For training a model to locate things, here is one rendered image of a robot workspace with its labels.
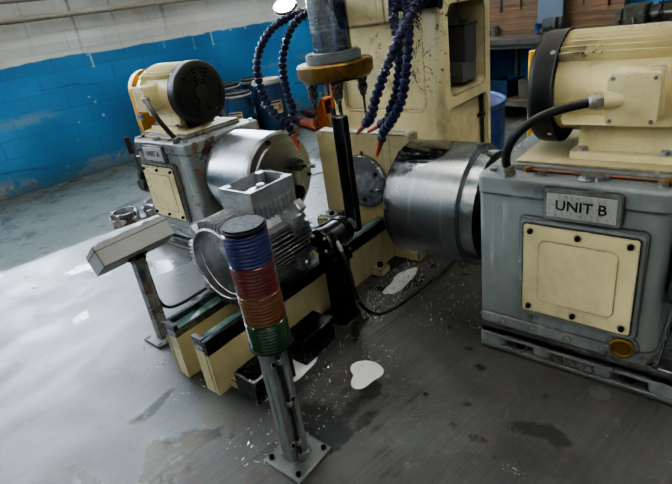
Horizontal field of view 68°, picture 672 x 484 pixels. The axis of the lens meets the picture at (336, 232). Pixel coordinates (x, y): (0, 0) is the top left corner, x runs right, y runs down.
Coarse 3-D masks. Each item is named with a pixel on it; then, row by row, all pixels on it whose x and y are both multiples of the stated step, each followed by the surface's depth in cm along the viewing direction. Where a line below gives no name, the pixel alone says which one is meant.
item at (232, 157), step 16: (224, 144) 138; (240, 144) 134; (256, 144) 130; (272, 144) 133; (288, 144) 138; (208, 160) 141; (224, 160) 135; (240, 160) 131; (256, 160) 130; (272, 160) 134; (288, 160) 139; (304, 160) 144; (208, 176) 142; (224, 176) 135; (240, 176) 131; (304, 176) 145; (304, 192) 145
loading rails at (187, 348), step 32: (320, 224) 133; (384, 224) 131; (384, 256) 134; (288, 288) 106; (320, 288) 115; (192, 320) 101; (224, 320) 99; (288, 320) 108; (192, 352) 102; (224, 352) 95; (224, 384) 97
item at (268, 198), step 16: (256, 176) 109; (272, 176) 108; (288, 176) 104; (224, 192) 102; (240, 192) 98; (256, 192) 97; (272, 192) 101; (288, 192) 104; (224, 208) 104; (256, 208) 98; (272, 208) 101
